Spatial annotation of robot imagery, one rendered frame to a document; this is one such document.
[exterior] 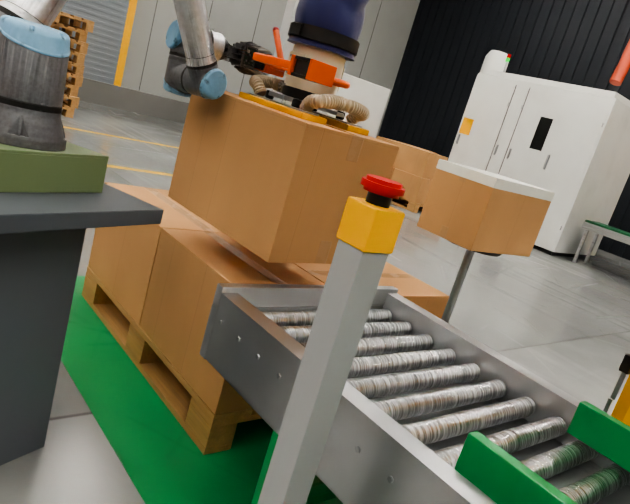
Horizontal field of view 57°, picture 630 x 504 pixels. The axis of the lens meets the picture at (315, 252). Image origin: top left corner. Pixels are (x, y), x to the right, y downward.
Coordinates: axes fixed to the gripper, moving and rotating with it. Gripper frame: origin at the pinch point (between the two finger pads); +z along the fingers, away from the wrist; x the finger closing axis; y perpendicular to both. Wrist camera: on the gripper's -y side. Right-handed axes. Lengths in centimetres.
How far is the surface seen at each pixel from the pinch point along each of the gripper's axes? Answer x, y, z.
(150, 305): -94, -2, -21
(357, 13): 20.6, 36.9, 3.1
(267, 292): -60, 61, -21
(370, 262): -29, 120, -51
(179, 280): -77, 14, -21
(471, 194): -30, 0, 145
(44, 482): -120, 51, -67
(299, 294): -61, 61, -9
